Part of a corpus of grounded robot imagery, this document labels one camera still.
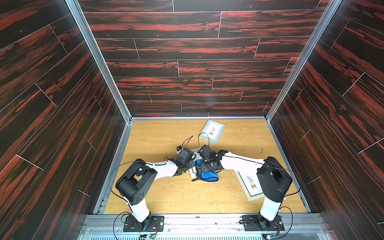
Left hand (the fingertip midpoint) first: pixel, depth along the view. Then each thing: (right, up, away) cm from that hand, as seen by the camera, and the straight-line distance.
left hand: (192, 163), depth 95 cm
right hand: (+10, -1, -3) cm, 10 cm away
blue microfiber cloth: (+8, -5, -11) cm, 15 cm away
